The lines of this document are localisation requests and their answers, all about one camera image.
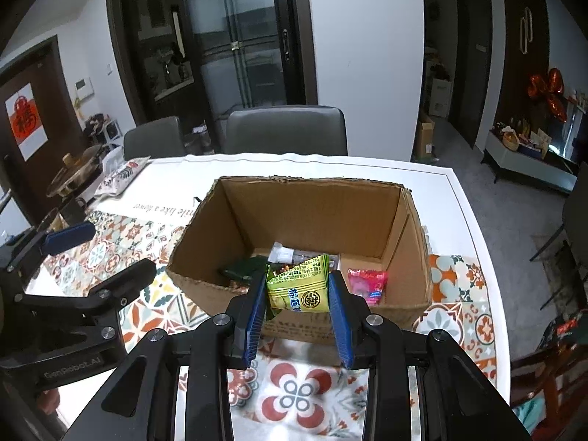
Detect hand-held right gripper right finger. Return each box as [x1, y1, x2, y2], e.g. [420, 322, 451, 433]
[327, 270, 522, 441]

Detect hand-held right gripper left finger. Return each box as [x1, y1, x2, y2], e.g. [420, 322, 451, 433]
[62, 271, 269, 441]

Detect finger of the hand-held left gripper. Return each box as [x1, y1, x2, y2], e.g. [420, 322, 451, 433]
[21, 258, 157, 348]
[0, 220, 97, 282]

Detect pink snack packet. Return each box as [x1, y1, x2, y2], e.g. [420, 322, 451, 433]
[347, 269, 389, 306]

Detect dark green snack packet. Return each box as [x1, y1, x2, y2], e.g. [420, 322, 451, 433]
[218, 257, 272, 293]

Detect yellow green snack packet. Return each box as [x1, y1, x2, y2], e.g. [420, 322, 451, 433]
[265, 254, 332, 320]

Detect clear white snack packet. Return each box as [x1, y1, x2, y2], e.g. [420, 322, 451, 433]
[269, 241, 322, 263]

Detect brown cardboard box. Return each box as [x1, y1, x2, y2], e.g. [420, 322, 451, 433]
[166, 175, 433, 345]

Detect brass hot pot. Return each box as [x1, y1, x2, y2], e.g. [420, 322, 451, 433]
[46, 144, 104, 198]

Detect white printed snack bag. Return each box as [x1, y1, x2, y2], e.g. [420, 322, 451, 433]
[94, 156, 151, 199]

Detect red paper door poster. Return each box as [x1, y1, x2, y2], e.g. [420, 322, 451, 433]
[6, 83, 49, 161]

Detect narrow grey chair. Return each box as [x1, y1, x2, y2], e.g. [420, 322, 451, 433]
[123, 116, 187, 161]

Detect brown wooden door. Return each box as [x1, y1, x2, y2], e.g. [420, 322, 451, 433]
[0, 36, 86, 230]

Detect wide grey chair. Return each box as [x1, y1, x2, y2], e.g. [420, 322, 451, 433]
[223, 105, 348, 156]

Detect open cardboard floor box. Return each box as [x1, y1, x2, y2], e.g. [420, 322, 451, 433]
[413, 110, 436, 161]

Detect brown wooden chair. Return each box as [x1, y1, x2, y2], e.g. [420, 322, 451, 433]
[510, 326, 588, 423]

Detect white low cabinet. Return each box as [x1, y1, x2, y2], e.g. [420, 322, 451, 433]
[480, 129, 580, 198]

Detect white carton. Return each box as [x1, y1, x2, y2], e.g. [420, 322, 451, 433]
[429, 78, 453, 118]

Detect dark dining chair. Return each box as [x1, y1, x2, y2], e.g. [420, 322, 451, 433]
[528, 161, 588, 295]

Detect glass sliding door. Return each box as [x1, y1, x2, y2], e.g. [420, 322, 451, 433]
[179, 0, 319, 152]

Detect dark hallway door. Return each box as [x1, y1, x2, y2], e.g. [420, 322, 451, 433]
[448, 0, 492, 148]

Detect red foil balloon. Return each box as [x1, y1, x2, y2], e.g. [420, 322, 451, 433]
[527, 68, 570, 123]

